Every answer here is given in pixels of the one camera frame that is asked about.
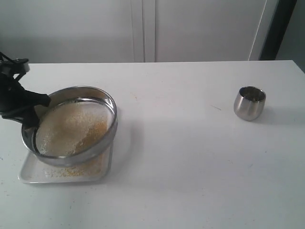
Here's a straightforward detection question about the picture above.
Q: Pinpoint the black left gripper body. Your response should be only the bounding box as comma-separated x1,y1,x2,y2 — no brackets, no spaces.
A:
0,53,30,124

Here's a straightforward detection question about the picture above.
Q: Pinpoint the yellow grain powder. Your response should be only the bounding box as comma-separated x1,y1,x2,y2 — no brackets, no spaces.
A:
35,102,112,177

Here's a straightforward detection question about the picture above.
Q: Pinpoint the round steel mesh sieve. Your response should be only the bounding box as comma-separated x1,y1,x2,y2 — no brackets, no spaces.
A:
21,86,118,167

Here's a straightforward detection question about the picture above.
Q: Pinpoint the stainless steel cup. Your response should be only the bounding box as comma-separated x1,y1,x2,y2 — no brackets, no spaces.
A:
234,86,266,121

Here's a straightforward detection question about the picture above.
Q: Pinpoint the white rectangular tray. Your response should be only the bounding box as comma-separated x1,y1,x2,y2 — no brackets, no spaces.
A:
18,143,113,184

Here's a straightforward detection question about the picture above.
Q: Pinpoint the white cabinet behind table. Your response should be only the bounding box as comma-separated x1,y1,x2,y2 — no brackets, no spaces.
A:
0,0,278,63

